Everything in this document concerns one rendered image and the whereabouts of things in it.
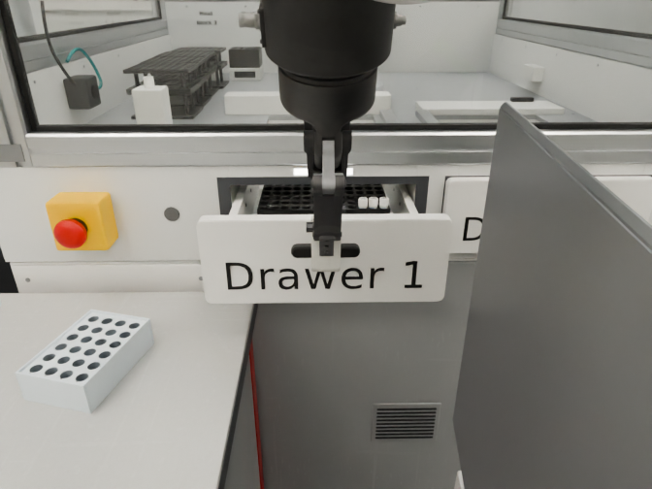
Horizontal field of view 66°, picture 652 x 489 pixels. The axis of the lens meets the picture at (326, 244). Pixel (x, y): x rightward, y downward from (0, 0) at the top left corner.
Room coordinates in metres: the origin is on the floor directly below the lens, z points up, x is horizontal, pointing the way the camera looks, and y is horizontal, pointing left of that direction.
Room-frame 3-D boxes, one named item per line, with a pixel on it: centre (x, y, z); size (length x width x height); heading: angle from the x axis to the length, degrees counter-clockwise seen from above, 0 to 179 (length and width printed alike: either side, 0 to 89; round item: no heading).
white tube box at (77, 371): (0.47, 0.27, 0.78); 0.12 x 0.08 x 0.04; 166
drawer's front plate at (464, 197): (0.66, -0.31, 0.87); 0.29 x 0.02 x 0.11; 91
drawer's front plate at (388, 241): (0.53, 0.00, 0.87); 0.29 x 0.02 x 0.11; 91
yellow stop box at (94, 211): (0.63, 0.33, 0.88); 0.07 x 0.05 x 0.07; 91
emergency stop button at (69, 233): (0.60, 0.33, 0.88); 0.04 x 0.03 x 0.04; 91
